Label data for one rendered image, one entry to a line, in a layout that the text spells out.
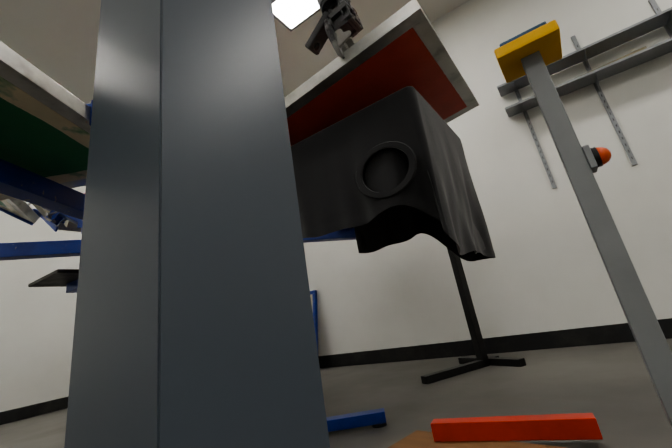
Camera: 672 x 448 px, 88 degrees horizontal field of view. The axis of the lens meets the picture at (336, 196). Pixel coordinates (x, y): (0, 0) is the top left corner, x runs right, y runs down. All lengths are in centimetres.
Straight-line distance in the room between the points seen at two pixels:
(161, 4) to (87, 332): 35
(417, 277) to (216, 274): 293
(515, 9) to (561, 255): 209
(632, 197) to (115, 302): 296
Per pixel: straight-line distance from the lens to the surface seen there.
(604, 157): 88
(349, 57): 100
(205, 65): 45
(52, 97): 97
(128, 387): 36
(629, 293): 85
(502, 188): 310
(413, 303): 324
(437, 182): 86
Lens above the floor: 42
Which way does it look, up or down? 19 degrees up
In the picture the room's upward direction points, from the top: 10 degrees counter-clockwise
